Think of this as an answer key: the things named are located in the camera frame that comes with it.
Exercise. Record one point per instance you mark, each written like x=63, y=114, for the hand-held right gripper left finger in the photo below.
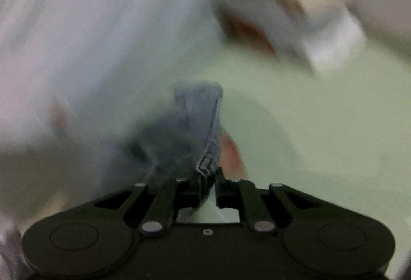
x=162, y=203

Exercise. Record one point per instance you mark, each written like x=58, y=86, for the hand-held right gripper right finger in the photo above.
x=249, y=203

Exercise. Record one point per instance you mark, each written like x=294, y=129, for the blue denim jeans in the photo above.
x=192, y=126

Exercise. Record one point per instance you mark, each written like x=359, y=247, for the pale printed bed sheet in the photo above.
x=96, y=42

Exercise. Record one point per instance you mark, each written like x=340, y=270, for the white folded cloth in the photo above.
x=334, y=42

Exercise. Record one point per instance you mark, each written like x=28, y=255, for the grey folded cloth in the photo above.
x=282, y=23

